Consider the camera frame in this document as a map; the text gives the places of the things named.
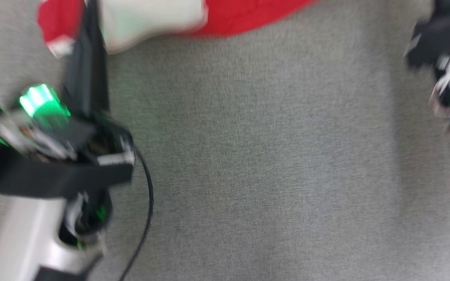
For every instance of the red shorts with white stripes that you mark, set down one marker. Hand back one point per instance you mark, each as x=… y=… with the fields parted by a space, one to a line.
x=240 y=17

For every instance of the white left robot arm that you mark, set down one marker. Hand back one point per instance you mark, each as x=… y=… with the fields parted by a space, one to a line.
x=25 y=238

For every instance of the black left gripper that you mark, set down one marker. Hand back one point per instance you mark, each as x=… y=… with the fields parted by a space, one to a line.
x=53 y=171

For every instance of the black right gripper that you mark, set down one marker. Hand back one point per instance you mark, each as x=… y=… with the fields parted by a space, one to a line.
x=443 y=35

